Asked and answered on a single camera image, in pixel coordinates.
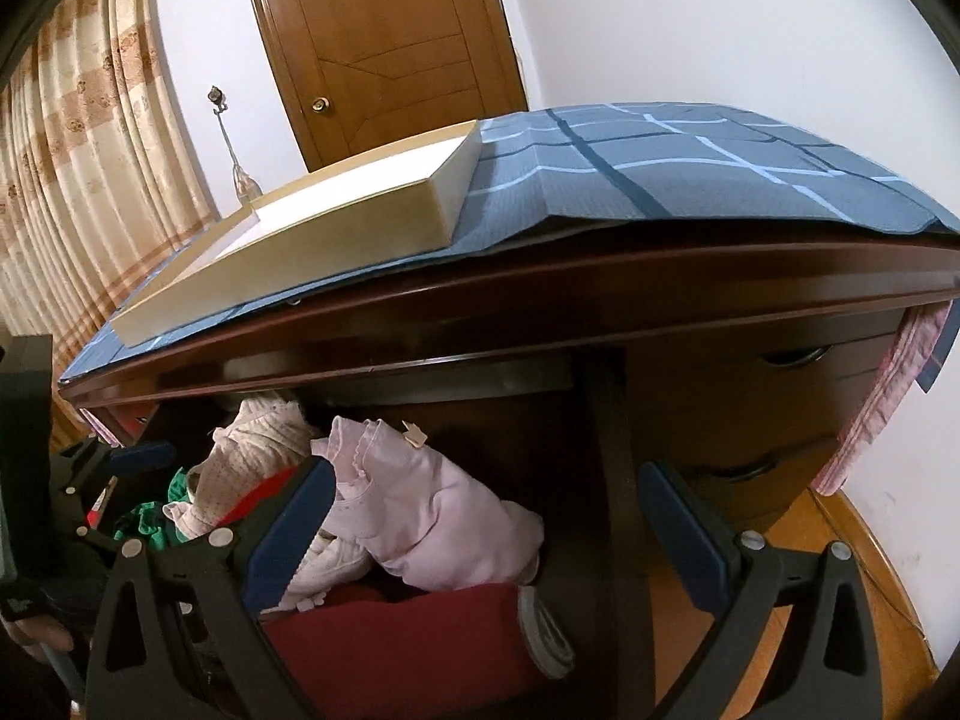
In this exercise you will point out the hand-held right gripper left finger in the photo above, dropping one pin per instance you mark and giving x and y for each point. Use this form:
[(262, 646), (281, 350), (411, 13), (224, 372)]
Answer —
[(294, 532)]

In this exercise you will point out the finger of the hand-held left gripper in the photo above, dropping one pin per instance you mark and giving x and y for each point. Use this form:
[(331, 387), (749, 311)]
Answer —
[(146, 456)]

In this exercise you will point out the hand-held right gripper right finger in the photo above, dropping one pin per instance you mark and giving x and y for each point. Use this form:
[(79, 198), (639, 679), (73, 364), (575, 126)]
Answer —
[(690, 532)]

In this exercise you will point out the bright red underwear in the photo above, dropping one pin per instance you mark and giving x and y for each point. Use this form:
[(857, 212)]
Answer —
[(255, 501)]

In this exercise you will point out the green and black underwear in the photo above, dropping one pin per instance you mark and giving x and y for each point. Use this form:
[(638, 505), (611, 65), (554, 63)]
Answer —
[(169, 534)]

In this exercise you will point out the cream underwear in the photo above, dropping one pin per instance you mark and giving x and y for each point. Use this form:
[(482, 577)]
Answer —
[(247, 457)]

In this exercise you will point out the desk drawer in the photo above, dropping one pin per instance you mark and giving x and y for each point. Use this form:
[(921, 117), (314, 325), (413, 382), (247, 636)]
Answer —
[(750, 502), (619, 480), (712, 405)]

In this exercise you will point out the light pink underwear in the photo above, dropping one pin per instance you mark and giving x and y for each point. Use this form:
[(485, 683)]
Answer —
[(435, 510)]

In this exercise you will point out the dark red underwear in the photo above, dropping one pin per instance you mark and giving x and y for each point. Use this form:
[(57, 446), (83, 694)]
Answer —
[(405, 660)]

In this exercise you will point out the shallow wooden tray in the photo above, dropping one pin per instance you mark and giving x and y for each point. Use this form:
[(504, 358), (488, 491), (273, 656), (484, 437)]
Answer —
[(337, 240)]

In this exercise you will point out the closed desk drawer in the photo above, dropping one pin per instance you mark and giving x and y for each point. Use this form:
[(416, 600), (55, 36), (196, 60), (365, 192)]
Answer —
[(750, 502), (712, 405)]

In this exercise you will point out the person's left hand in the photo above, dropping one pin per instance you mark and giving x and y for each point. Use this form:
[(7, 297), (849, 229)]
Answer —
[(34, 631)]

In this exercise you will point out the pink checked cloth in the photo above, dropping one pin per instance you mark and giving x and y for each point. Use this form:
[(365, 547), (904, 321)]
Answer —
[(885, 397), (97, 427)]

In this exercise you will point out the slim clear glass bottle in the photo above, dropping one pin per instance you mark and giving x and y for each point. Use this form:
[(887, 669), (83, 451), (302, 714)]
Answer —
[(244, 184)]

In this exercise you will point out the dark wooden desk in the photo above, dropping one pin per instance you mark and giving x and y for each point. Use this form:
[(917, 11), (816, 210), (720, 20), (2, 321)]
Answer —
[(525, 292)]

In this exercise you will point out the patterned beige curtain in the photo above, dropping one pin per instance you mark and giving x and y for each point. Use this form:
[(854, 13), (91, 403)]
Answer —
[(75, 165)]

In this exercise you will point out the blue checked cloth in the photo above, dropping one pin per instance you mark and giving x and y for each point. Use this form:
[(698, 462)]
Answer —
[(675, 165)]

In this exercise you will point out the brass door knob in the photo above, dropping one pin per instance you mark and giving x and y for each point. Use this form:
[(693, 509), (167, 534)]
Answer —
[(321, 105)]

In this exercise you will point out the brown wooden door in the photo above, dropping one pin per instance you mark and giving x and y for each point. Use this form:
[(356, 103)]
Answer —
[(390, 37)]

